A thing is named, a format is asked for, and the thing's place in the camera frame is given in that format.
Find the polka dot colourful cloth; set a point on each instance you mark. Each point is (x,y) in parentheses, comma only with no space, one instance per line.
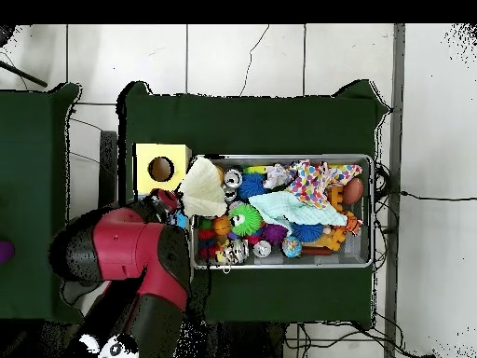
(320,179)

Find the crushed silver can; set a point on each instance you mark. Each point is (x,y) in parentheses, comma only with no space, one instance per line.
(237,250)

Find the dark green side table cloth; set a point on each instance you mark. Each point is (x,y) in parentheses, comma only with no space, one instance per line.
(33,186)

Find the small orange basketball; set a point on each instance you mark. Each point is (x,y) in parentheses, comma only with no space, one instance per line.
(222,225)

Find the green spiky rubber ball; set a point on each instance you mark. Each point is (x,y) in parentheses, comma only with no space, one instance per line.
(246,218)

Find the mint green fuzzy cloth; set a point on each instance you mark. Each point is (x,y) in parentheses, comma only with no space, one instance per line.
(294,209)

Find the brown toy football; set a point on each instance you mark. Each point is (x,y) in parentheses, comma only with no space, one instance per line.
(353,191)

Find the purple object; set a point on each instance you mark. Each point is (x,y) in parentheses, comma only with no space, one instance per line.
(4,252)

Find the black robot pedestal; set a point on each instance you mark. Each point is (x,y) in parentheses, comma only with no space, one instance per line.
(246,343)

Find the cream knitted cloth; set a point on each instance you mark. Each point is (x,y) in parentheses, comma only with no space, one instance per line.
(203,188)

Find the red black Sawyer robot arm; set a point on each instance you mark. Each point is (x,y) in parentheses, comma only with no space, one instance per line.
(134,250)

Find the small globe ball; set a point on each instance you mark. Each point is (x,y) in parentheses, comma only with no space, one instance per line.
(292,247)

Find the blue spiky rubber ball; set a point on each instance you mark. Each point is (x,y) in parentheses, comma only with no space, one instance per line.
(252,186)

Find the black upright panel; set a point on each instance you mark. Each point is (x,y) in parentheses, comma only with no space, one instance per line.
(109,171)

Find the wooden box with three holes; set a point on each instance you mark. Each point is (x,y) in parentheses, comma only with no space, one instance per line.
(179,156)

